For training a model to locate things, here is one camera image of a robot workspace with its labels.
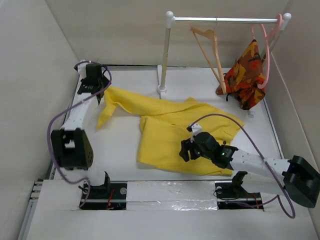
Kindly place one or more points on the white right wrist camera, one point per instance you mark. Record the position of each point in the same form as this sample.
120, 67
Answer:
194, 129

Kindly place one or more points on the yellow trousers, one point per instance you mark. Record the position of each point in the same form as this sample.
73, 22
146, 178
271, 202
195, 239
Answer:
163, 125

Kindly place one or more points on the white clothes rack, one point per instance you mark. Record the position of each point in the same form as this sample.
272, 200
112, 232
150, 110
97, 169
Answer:
269, 23

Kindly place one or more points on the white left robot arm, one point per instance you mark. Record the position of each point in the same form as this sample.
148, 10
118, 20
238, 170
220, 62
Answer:
68, 144

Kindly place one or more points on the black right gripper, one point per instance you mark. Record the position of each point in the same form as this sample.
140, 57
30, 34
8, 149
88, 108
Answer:
187, 145

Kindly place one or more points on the orange camouflage garment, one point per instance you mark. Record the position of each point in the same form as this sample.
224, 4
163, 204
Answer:
243, 78

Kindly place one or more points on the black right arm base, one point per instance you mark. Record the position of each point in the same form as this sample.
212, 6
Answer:
235, 198

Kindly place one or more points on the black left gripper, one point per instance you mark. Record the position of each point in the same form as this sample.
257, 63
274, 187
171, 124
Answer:
105, 82

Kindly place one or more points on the pink plastic hanger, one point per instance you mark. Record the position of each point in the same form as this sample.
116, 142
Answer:
274, 32

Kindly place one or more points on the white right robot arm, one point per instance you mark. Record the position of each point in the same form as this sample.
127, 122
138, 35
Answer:
294, 177

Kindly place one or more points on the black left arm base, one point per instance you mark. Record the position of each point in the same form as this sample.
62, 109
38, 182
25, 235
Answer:
113, 200

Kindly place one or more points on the wooden clothes hanger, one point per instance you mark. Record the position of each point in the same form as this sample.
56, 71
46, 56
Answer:
210, 35

